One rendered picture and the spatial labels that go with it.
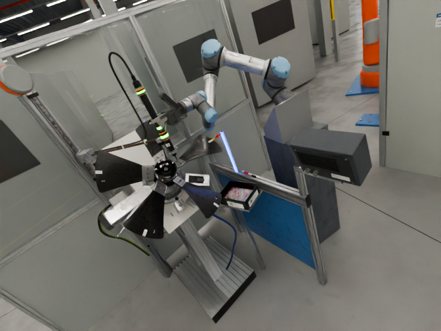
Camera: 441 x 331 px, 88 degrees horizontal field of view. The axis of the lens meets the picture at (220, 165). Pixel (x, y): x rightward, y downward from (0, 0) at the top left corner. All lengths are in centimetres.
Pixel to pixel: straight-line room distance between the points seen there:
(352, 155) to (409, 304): 126
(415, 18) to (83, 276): 309
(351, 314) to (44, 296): 214
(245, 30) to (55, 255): 435
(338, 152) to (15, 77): 165
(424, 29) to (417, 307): 180
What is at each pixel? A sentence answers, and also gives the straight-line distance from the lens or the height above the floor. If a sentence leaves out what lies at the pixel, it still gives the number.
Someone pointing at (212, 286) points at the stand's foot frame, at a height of 8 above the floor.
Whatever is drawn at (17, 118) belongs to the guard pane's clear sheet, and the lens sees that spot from 189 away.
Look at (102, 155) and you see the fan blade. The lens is 132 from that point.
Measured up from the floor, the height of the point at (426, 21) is 129.
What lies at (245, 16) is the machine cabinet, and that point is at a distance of 491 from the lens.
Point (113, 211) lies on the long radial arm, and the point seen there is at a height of 113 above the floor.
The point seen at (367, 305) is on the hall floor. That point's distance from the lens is 194.
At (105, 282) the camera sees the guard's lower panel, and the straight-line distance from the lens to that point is 239.
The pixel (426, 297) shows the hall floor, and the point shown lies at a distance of 202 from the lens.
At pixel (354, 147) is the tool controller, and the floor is 124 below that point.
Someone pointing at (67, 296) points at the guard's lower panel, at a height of 45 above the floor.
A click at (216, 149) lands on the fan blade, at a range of 136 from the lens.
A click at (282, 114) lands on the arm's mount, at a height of 118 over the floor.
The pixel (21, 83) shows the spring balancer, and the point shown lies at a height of 185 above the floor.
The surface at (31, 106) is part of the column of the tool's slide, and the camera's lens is 171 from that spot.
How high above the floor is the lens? 174
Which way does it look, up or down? 30 degrees down
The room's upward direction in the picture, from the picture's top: 23 degrees counter-clockwise
